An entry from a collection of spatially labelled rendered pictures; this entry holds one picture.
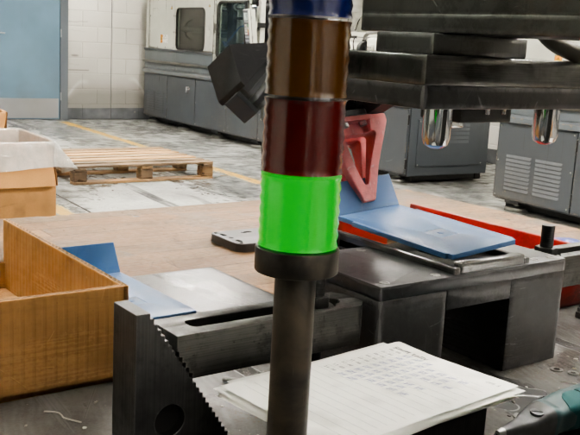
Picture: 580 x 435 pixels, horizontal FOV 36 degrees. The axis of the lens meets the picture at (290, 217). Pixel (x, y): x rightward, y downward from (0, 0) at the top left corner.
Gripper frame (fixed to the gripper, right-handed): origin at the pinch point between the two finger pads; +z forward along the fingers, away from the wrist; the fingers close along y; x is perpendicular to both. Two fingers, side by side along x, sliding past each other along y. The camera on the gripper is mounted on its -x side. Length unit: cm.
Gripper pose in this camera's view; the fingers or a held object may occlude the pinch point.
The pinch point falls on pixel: (364, 193)
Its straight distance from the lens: 79.4
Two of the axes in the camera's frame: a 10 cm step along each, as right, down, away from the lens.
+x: 8.1, -1.6, 5.6
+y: 5.0, -3.0, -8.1
